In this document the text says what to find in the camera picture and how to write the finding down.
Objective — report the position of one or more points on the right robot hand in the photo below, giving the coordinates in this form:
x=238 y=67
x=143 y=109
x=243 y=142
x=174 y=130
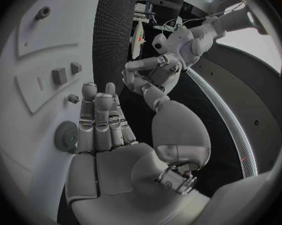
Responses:
x=131 y=181

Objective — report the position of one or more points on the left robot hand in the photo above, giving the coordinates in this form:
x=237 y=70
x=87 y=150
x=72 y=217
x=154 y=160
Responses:
x=165 y=69

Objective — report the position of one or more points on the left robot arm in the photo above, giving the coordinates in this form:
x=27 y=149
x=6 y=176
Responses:
x=188 y=41

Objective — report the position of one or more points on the white task board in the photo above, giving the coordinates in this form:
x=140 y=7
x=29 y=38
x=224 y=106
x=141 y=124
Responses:
x=26 y=106

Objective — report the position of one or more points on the equipment rack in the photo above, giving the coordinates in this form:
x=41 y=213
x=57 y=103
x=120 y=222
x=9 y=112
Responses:
x=164 y=1

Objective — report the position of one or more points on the grey gear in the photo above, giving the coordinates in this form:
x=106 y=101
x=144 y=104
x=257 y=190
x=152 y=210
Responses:
x=64 y=136

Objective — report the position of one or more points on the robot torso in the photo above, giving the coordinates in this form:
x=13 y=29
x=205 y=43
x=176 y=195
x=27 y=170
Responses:
x=244 y=101

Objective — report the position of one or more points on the small grey block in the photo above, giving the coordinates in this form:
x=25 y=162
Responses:
x=76 y=67

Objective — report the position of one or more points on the small grey peg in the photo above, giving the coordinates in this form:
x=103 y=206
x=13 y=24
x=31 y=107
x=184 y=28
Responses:
x=73 y=98

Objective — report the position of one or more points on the large grey block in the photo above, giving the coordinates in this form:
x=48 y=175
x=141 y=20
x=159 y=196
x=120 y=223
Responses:
x=59 y=76

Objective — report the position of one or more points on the grey cylinder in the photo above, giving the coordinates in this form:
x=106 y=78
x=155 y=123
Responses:
x=42 y=13

